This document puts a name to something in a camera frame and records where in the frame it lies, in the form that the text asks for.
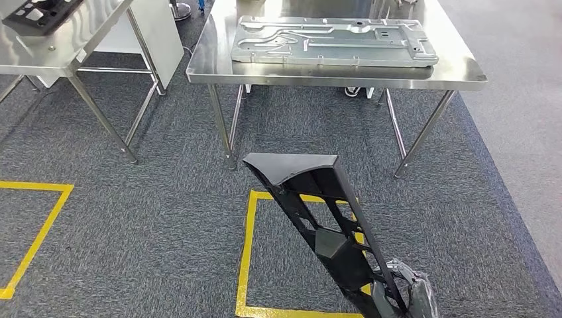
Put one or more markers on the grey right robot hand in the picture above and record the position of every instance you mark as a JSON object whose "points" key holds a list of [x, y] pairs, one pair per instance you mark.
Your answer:
{"points": [[423, 298]]}

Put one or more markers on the long black plastic car part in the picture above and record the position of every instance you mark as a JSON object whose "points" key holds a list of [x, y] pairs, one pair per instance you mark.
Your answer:
{"points": [[290, 169]]}

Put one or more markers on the stainless steel workbench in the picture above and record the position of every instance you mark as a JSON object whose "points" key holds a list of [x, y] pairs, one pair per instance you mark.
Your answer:
{"points": [[210, 57]]}

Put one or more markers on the black plastic part with cutouts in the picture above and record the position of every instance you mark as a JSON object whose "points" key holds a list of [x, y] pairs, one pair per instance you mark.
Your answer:
{"points": [[22, 27]]}

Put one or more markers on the yellow floor tape square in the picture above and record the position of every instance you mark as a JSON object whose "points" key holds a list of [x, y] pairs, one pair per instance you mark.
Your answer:
{"points": [[244, 263]]}

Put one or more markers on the stamped grey metal plate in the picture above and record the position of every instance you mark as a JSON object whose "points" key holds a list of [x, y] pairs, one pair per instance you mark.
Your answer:
{"points": [[333, 48]]}

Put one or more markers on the blue metal cart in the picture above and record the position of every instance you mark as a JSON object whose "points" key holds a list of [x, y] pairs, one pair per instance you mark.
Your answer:
{"points": [[201, 4]]}

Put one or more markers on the chrome barrier stanchion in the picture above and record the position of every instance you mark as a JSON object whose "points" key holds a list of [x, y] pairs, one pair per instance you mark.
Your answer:
{"points": [[181, 11]]}

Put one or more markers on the white cabinet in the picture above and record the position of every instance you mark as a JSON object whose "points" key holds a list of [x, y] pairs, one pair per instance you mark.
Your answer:
{"points": [[153, 35]]}

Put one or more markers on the stainless steel side table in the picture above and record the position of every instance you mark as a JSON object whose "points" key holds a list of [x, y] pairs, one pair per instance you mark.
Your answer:
{"points": [[44, 48]]}

